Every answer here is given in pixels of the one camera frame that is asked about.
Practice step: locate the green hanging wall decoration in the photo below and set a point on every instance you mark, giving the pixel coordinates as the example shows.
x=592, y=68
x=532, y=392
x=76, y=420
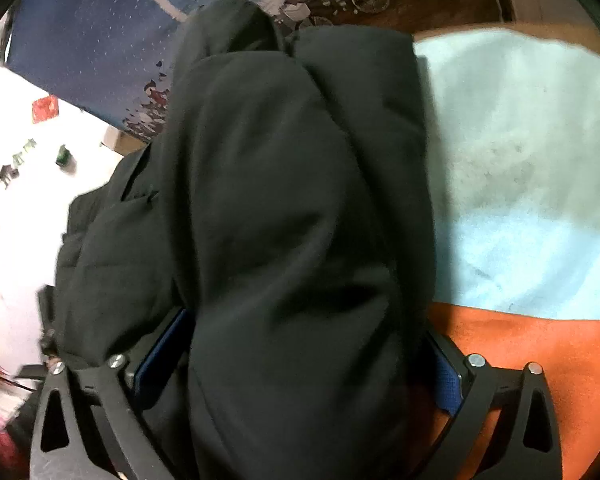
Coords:
x=17, y=162

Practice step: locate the black padded jacket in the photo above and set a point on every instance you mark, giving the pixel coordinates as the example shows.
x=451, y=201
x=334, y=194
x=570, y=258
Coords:
x=280, y=235

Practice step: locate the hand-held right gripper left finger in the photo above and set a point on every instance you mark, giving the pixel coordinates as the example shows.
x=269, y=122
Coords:
x=156, y=355

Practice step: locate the blue printed wall cloth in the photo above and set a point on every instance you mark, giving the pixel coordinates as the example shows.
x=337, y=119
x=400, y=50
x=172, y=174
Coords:
x=80, y=35

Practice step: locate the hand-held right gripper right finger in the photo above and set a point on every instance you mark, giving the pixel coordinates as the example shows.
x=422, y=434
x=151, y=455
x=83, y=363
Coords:
x=447, y=385

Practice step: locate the small green wall ornament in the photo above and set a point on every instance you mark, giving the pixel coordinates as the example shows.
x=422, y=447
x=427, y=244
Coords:
x=62, y=155

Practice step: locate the colour-block fleece blanket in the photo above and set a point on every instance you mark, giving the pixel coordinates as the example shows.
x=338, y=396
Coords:
x=520, y=160

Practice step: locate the red paper wall decoration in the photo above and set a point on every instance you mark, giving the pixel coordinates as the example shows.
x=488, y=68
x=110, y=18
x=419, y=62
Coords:
x=46, y=109

